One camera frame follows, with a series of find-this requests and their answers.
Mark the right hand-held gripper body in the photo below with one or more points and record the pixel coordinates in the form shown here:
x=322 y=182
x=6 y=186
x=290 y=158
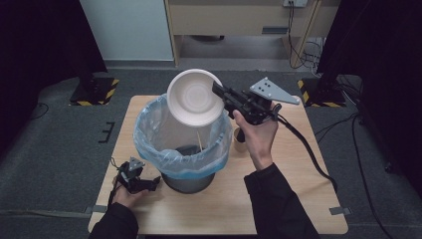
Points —
x=253 y=106

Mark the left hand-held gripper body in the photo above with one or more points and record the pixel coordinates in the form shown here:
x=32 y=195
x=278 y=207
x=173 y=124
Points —
x=131 y=174

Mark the white disposable bowl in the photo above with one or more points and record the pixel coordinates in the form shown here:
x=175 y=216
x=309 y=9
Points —
x=192 y=98

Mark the grey trash bin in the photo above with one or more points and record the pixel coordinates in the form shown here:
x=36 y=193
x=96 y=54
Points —
x=189 y=184

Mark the trash bin with blue bag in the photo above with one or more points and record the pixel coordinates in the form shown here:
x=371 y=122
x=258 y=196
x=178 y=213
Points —
x=149 y=139

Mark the wooden chopstick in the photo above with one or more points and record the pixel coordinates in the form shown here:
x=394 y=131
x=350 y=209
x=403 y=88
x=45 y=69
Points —
x=200 y=142

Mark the person's left hand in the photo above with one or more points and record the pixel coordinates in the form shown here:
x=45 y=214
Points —
x=124 y=198

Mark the person's right hand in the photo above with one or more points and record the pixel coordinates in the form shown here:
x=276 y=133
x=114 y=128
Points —
x=260 y=139

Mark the brown paper cup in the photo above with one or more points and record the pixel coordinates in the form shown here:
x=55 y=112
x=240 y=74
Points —
x=241 y=146

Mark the grey tape strip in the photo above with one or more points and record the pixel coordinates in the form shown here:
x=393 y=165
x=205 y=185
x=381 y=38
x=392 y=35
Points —
x=340 y=210
x=97 y=209

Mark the black stand base striped tape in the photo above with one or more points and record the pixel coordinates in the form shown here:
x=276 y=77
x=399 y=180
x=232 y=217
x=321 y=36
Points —
x=320 y=94
x=94 y=91

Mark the dark curtain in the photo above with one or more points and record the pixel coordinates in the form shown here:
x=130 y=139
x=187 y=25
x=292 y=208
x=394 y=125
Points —
x=388 y=66
x=40 y=49

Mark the grey wall power outlet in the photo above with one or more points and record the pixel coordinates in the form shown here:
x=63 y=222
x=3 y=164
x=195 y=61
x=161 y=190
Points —
x=294 y=2

